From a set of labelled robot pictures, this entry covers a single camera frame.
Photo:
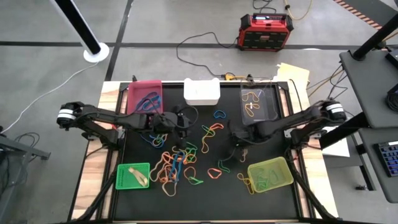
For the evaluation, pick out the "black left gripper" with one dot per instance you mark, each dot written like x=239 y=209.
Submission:
x=171 y=121

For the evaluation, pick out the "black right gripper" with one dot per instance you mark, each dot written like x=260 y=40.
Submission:
x=244 y=133

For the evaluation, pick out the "green rubber band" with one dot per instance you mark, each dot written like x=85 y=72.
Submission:
x=208 y=132
x=199 y=182
x=160 y=141
x=191 y=146
x=219 y=165
x=273 y=175
x=261 y=183

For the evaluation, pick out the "thin blue rubber band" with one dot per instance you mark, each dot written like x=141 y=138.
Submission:
x=144 y=140
x=146 y=94

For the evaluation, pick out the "white plastic basket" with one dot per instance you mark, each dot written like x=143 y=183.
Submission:
x=202 y=93

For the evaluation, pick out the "thin tan rubber band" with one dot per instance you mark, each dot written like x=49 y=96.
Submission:
x=169 y=194

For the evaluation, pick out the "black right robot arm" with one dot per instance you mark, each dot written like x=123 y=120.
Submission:
x=295 y=119

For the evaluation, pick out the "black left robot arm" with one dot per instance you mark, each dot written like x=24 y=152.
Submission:
x=109 y=116

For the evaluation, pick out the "small blue rubber band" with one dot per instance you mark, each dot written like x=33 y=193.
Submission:
x=214 y=114

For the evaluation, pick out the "yellow plastic basket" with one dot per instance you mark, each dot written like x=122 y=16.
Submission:
x=287 y=174

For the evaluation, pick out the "clear plastic basket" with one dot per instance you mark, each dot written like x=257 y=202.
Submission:
x=267 y=102

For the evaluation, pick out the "black table mat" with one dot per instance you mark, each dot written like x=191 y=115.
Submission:
x=217 y=202

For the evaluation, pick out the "pink plastic basket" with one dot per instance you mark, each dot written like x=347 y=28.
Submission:
x=136 y=90

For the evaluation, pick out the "green plastic basket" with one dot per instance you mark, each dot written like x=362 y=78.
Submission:
x=124 y=177

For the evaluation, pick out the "yellow power plug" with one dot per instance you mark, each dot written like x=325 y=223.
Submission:
x=230 y=76

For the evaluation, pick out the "yellow paper sheet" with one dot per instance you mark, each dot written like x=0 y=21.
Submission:
x=293 y=74

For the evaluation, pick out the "white paper sheet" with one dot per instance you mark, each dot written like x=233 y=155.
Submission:
x=337 y=149

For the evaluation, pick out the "black support beam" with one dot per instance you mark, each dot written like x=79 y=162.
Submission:
x=345 y=135

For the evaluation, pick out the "red black portable power station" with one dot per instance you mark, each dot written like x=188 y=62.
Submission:
x=264 y=34

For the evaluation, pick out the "pole with white round base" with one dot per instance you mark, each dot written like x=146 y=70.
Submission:
x=96 y=55

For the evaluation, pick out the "small black floor object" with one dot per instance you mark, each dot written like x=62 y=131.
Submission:
x=360 y=187

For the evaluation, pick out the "grey desk top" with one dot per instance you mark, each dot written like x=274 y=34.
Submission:
x=373 y=174
x=367 y=93

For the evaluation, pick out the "backlit computer keyboard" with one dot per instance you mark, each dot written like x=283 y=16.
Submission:
x=390 y=158

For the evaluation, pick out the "grey stand base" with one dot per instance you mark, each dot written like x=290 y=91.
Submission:
x=18 y=149

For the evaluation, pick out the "flat black desk device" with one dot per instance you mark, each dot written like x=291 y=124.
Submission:
x=393 y=57

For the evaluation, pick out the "black table frame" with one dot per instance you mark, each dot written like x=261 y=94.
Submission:
x=122 y=85

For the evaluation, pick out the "black frame strut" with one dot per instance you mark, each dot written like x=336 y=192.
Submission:
x=311 y=196
x=99 y=193

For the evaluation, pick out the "black desk post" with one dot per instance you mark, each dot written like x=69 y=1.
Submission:
x=373 y=37

